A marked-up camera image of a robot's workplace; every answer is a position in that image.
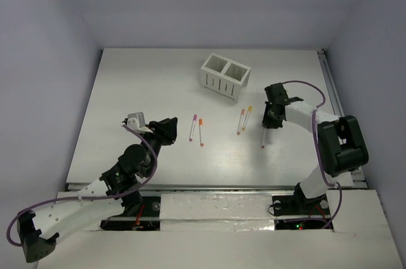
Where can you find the white foam block centre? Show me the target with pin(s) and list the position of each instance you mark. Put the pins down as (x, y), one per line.
(215, 212)

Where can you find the purple capped white marker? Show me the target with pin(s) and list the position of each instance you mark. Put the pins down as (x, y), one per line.
(192, 129)

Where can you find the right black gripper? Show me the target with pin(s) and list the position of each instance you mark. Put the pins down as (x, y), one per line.
(267, 122)

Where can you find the salmon capped white marker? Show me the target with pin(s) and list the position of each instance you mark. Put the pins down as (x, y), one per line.
(241, 120)

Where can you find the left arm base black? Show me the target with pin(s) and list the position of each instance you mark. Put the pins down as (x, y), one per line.
(145, 216)

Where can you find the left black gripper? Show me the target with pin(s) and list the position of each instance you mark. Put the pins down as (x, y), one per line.
(162, 130)

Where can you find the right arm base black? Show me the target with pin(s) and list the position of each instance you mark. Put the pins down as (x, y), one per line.
(296, 212)

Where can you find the aluminium rail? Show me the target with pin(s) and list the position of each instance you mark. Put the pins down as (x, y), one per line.
(357, 176)
(151, 187)

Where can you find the orange capped white marker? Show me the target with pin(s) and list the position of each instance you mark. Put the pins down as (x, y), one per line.
(201, 138)

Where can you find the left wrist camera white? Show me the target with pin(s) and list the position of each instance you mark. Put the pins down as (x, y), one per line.
(136, 122)

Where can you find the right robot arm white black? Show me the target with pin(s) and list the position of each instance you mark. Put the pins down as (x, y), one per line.
(338, 141)

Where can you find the yellow capped white marker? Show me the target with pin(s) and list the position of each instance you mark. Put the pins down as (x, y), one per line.
(246, 118)

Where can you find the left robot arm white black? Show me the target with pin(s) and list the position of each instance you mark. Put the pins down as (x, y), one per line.
(42, 226)

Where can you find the aluminium rail right side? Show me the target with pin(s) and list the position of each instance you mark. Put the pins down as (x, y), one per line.
(357, 176)

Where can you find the pink capped white marker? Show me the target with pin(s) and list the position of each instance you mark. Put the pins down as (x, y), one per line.
(263, 138)

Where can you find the white two-compartment pen holder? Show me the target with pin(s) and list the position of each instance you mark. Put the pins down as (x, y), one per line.
(224, 76)

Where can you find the aluminium rail front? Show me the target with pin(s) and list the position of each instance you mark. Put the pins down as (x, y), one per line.
(151, 187)

